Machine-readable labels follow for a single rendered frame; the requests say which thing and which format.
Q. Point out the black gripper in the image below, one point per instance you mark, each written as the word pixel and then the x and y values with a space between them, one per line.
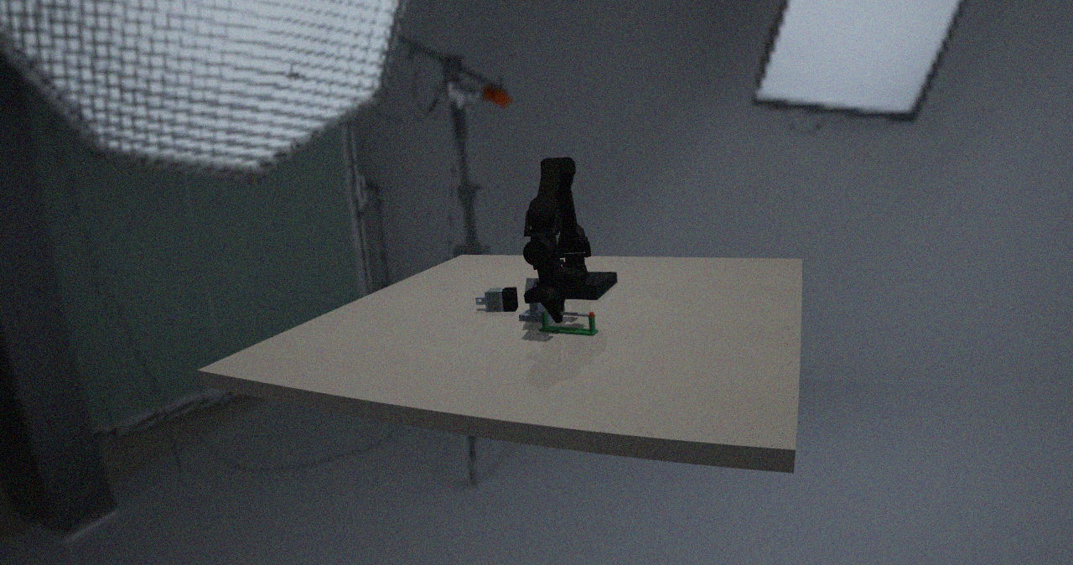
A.
pixel 552 298

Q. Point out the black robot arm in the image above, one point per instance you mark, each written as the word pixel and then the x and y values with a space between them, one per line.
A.
pixel 553 208

